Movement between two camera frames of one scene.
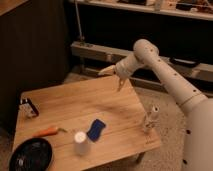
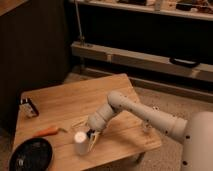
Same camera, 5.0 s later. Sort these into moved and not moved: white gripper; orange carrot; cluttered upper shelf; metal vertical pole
Moved: white gripper
Not moved: cluttered upper shelf; orange carrot; metal vertical pole
